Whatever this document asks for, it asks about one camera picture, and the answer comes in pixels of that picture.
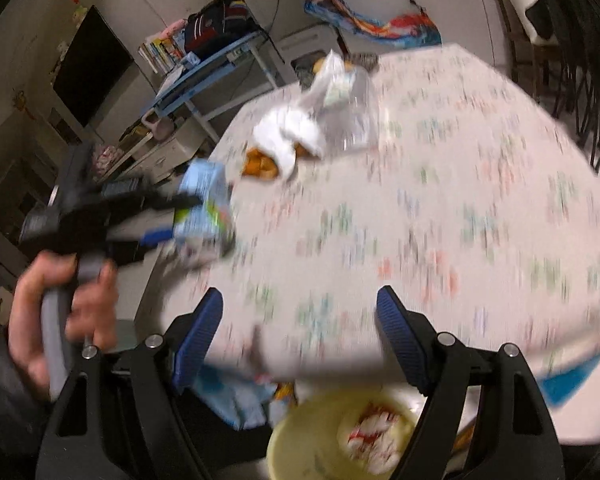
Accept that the floral tablecloth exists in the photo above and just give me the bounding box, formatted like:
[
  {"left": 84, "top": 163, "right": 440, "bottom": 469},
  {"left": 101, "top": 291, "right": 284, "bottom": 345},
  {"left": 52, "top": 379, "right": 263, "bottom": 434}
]
[{"left": 160, "top": 42, "right": 600, "bottom": 441}]

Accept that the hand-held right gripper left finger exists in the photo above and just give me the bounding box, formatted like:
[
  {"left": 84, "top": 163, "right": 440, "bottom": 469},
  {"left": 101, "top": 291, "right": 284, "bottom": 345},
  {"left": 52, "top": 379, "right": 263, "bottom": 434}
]
[{"left": 35, "top": 287, "right": 224, "bottom": 480}]

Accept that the orange peel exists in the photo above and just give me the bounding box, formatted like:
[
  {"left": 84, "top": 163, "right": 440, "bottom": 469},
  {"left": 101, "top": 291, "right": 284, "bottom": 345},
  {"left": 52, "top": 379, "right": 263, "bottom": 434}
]
[{"left": 242, "top": 142, "right": 313, "bottom": 183}]

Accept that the person's left forearm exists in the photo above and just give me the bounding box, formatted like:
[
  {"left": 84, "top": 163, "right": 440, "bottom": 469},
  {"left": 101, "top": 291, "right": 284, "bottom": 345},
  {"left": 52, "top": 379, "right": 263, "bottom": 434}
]
[{"left": 0, "top": 332, "right": 56, "bottom": 461}]

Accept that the white box appliance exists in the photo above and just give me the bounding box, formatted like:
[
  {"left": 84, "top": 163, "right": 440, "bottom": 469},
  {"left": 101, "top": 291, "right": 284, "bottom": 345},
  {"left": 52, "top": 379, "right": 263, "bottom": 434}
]
[{"left": 277, "top": 25, "right": 341, "bottom": 86}]

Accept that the row of books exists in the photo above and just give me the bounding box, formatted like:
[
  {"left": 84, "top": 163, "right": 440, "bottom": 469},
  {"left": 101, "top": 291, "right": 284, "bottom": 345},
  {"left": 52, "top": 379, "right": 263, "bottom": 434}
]
[{"left": 139, "top": 30, "right": 186, "bottom": 73}]

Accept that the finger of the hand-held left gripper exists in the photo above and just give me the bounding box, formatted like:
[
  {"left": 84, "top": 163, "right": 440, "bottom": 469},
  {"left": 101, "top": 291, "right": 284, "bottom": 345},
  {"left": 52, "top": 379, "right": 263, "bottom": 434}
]
[
  {"left": 100, "top": 180, "right": 203, "bottom": 218},
  {"left": 107, "top": 227, "right": 177, "bottom": 267}
]

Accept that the yellow plastic basin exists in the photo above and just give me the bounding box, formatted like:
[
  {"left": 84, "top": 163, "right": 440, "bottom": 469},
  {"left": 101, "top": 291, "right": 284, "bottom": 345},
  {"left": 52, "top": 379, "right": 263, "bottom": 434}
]
[{"left": 267, "top": 390, "right": 431, "bottom": 480}]

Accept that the light blue drink carton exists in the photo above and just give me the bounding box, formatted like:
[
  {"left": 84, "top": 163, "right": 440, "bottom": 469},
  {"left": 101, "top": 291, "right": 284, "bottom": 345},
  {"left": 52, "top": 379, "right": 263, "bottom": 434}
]
[{"left": 172, "top": 160, "right": 238, "bottom": 261}]

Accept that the white plastic bag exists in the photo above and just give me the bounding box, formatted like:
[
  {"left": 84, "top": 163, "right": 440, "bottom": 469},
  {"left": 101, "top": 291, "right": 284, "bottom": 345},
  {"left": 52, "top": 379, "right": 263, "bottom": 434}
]
[{"left": 300, "top": 50, "right": 358, "bottom": 111}]

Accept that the black wall television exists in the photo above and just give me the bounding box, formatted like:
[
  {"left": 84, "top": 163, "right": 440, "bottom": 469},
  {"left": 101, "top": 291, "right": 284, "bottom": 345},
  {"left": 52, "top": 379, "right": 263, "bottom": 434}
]
[{"left": 52, "top": 5, "right": 136, "bottom": 128}]

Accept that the person's left hand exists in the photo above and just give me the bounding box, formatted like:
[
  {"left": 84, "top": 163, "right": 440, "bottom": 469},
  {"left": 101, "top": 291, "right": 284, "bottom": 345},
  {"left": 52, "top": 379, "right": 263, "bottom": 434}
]
[{"left": 7, "top": 252, "right": 122, "bottom": 391}]

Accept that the clear plastic bag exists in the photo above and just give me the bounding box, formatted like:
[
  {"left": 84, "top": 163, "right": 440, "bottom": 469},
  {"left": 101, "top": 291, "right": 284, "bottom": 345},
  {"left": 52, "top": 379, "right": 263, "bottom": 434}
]
[{"left": 325, "top": 67, "right": 381, "bottom": 153}]

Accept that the blue study desk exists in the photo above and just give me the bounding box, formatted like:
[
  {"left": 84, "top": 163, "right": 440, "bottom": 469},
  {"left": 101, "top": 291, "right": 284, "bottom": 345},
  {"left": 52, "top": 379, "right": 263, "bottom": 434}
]
[{"left": 140, "top": 30, "right": 286, "bottom": 146}]

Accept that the dark fruit plate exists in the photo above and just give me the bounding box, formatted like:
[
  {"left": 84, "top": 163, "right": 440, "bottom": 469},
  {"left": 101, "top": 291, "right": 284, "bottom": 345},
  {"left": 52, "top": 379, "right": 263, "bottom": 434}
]
[{"left": 347, "top": 52, "right": 379, "bottom": 73}]

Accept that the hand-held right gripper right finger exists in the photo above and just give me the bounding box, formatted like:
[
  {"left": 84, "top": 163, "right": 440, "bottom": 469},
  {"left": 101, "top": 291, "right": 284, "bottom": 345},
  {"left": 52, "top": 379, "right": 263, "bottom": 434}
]
[{"left": 376, "top": 285, "right": 566, "bottom": 480}]

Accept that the dark striped backpack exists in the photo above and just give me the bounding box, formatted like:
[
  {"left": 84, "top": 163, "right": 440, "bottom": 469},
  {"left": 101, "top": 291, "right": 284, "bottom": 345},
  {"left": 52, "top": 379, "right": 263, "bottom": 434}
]
[{"left": 182, "top": 0, "right": 258, "bottom": 58}]

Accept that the cream television cabinet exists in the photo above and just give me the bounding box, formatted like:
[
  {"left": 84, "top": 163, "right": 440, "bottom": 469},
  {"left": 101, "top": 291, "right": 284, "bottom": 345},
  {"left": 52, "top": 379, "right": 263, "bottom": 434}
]
[{"left": 92, "top": 115, "right": 221, "bottom": 181}]

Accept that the wooden chair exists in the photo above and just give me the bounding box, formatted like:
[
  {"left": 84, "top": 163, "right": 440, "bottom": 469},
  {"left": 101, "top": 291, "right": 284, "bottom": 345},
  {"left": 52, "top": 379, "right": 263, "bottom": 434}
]
[{"left": 485, "top": 0, "right": 541, "bottom": 86}]

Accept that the white paper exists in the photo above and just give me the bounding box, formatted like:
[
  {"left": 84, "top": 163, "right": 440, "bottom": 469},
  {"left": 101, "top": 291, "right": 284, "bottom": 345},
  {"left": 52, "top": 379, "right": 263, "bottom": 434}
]
[{"left": 252, "top": 105, "right": 326, "bottom": 181}]

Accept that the colourful hanging bag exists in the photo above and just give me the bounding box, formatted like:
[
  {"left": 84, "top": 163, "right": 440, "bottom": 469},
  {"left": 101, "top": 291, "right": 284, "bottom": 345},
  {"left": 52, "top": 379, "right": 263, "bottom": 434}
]
[{"left": 304, "top": 0, "right": 442, "bottom": 50}]

